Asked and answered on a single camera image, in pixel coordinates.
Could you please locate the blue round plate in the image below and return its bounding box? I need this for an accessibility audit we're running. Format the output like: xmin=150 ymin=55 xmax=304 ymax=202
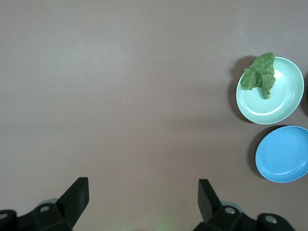
xmin=255 ymin=125 xmax=308 ymax=183

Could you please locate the green lettuce leaf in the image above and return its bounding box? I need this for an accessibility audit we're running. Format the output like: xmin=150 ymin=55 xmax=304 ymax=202
xmin=240 ymin=51 xmax=276 ymax=100

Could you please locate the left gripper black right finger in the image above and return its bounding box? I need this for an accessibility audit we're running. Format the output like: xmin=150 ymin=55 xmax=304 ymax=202
xmin=193 ymin=179 xmax=243 ymax=231

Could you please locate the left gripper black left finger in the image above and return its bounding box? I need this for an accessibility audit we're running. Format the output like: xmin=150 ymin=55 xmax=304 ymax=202
xmin=32 ymin=177 xmax=90 ymax=231

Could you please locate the pale green round plate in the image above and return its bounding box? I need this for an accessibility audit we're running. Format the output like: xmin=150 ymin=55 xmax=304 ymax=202
xmin=235 ymin=56 xmax=305 ymax=125

